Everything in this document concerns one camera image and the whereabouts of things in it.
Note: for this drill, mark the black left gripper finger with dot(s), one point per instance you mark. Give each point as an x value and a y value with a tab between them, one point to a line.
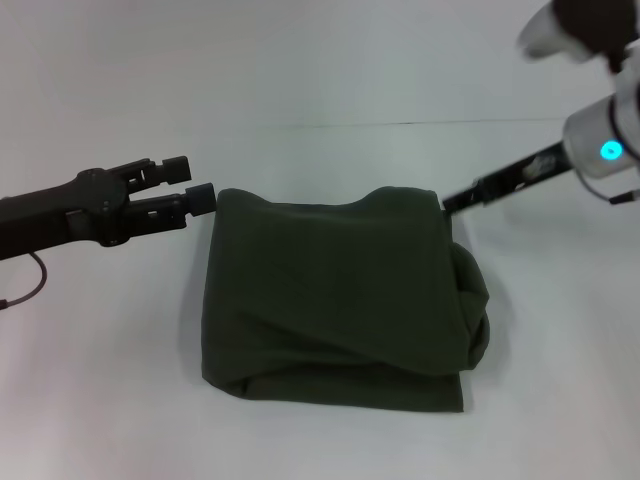
172	169
200	200

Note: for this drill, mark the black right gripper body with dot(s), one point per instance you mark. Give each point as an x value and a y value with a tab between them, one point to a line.
525	172

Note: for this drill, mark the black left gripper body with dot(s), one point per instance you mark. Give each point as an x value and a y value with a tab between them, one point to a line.
55	215

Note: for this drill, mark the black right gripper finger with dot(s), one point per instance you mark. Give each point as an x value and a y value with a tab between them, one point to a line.
462	199

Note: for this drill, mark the dark green shirt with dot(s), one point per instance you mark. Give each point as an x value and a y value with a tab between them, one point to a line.
330	300

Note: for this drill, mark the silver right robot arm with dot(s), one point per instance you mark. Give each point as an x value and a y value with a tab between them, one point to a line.
600	135

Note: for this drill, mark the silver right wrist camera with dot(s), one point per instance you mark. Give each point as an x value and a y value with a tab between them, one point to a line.
570	25

